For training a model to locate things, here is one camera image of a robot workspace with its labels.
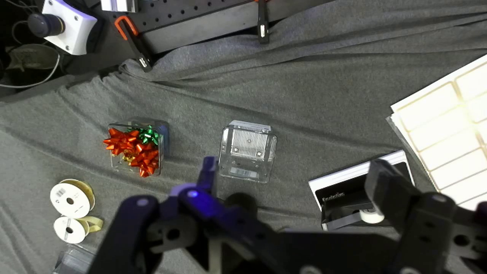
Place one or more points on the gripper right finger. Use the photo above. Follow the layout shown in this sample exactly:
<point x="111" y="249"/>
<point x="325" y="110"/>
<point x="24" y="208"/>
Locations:
<point x="430" y="224"/>

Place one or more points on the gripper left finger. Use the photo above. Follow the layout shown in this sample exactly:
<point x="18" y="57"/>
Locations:
<point x="137" y="228"/>

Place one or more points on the clear container with bows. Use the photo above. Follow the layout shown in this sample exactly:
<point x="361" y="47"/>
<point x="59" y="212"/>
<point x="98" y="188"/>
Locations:
<point x="164" y="133"/>

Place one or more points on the empty clear plastic container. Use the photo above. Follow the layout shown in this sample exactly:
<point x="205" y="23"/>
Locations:
<point x="248" y="152"/>

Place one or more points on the white tape roll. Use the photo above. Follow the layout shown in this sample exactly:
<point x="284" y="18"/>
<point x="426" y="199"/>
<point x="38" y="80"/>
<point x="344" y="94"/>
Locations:
<point x="371" y="217"/>

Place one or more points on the small white ribbon spool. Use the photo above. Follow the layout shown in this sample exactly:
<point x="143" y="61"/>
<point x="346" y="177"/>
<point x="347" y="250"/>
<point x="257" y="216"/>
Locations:
<point x="70" y="229"/>

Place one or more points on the clear plastic box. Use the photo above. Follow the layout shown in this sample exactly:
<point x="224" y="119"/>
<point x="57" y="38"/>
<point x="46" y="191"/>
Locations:
<point x="72" y="260"/>

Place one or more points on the large white ribbon spool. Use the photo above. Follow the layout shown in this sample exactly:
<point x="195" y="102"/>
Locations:
<point x="70" y="199"/>

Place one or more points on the heap of gift bows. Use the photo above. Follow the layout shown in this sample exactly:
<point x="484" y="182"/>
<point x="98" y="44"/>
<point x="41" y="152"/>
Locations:
<point x="133" y="148"/>

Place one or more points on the black box with white edge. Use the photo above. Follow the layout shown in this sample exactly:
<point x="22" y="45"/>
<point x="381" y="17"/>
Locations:
<point x="342" y="190"/>

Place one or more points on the stack of label sheets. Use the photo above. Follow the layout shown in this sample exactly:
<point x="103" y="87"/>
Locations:
<point x="445" y="129"/>

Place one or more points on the grey cloth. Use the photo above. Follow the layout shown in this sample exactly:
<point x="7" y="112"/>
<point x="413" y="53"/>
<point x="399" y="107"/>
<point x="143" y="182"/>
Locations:
<point x="304" y="95"/>

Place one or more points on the orange and black clamp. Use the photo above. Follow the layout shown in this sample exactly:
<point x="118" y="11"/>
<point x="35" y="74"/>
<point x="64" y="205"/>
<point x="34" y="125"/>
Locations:
<point x="133" y="42"/>

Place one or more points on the white device with dark knob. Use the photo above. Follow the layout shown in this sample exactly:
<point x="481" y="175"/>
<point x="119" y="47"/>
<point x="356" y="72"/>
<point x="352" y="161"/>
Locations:
<point x="72" y="23"/>

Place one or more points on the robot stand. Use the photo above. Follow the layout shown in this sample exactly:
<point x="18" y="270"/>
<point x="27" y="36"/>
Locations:
<point x="182" y="15"/>

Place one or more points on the silver metal block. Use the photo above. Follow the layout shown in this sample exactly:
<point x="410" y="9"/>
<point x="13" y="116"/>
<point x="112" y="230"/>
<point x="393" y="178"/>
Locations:
<point x="118" y="4"/>

